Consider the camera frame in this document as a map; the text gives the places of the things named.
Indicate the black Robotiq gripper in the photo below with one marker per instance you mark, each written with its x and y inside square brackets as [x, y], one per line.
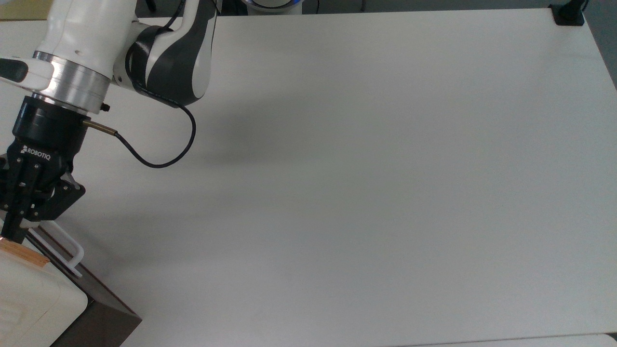
[48, 137]

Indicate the cream cabinet door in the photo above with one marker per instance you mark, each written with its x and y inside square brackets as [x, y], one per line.
[24, 254]

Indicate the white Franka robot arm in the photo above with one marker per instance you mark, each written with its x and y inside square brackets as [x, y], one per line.
[87, 29]

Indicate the white cabinet dark base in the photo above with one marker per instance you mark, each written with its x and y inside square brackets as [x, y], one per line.
[33, 308]

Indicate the light wooden desk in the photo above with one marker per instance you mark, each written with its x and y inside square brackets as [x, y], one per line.
[19, 9]

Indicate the black table clamp mount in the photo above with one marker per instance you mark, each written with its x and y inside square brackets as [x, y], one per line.
[569, 17]

